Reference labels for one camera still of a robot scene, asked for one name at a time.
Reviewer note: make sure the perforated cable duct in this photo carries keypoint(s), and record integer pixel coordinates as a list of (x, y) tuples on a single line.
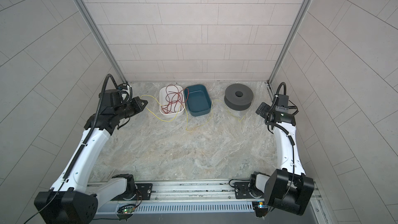
[(195, 207)]

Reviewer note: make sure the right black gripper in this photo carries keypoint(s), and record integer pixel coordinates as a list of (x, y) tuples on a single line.
[(264, 111)]

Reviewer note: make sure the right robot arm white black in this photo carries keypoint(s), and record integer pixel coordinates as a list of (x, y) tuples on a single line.
[(288, 188)]

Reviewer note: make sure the right circuit board with LED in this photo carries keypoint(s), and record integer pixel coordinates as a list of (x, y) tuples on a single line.
[(260, 209)]

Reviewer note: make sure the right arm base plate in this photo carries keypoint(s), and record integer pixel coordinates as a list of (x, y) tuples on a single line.
[(241, 190)]

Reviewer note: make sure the aluminium mounting rail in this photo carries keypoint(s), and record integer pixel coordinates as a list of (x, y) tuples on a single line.
[(215, 190)]

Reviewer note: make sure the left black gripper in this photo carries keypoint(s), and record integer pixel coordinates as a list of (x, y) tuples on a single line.
[(136, 102)]

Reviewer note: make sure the circuit board with led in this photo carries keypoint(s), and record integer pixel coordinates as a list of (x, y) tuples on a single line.
[(128, 209), (260, 209)]

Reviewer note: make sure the dark grey cable spool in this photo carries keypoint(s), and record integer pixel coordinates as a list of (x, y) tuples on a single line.
[(238, 97)]

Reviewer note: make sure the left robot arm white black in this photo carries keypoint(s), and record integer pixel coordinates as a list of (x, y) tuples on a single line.
[(67, 201)]

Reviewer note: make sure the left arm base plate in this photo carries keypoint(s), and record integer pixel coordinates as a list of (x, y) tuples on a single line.
[(143, 192)]

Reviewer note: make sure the teal oval tray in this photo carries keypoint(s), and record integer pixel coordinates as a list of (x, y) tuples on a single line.
[(197, 100)]

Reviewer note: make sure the white oval tray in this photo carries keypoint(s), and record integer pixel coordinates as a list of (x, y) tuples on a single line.
[(171, 100)]

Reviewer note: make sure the left circuit board with LED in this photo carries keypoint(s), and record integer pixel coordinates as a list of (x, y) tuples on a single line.
[(128, 209)]

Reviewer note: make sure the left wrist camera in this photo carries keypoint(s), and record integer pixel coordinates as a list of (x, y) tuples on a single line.
[(126, 87)]

